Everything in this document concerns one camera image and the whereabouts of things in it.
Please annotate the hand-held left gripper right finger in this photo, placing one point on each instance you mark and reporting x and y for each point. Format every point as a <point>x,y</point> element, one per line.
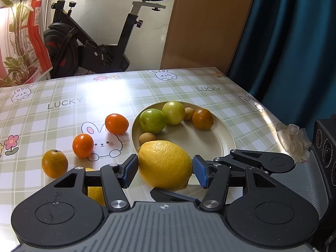
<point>200,172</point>

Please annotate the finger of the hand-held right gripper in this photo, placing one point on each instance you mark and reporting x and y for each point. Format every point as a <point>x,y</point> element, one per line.
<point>168,195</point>
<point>246,158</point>

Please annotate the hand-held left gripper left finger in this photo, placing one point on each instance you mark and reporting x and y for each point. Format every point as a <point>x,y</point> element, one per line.
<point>130,173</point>

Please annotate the large yellow lemon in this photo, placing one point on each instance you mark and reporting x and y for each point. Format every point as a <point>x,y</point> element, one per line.
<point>165,165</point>
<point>95,195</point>

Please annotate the cream round plate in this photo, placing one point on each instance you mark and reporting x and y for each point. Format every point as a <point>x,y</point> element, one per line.
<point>218,141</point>

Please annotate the brown longan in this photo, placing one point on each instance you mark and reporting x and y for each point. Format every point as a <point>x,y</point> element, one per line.
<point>189,113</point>
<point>145,138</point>

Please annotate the orange kumquat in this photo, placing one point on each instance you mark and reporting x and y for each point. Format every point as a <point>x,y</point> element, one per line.
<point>116,123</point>
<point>83,145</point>

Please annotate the dark orange tangerine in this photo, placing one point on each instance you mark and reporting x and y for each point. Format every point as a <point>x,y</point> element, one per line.
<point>202,119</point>

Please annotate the green plum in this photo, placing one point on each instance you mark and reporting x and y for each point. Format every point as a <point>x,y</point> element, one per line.
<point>152,120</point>
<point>173,112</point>

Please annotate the small yellow-orange citrus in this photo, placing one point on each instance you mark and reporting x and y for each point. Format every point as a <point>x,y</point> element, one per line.
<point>54,164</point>

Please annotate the clear plastic bubble piece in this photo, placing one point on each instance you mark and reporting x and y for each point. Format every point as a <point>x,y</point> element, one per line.
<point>291,136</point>

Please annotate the green checked tablecloth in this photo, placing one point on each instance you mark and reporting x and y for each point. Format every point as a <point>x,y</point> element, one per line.
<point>170,89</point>

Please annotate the teal curtain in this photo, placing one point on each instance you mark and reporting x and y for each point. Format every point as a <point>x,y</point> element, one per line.
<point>288,44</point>

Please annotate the brown wooden board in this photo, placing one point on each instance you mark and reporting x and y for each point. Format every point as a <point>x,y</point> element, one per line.
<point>204,26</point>

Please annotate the black exercise bike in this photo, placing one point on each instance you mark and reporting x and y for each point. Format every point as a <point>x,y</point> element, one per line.
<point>65,47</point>

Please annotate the printed room backdrop poster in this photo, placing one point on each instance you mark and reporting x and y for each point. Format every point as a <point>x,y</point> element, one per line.
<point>21,31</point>

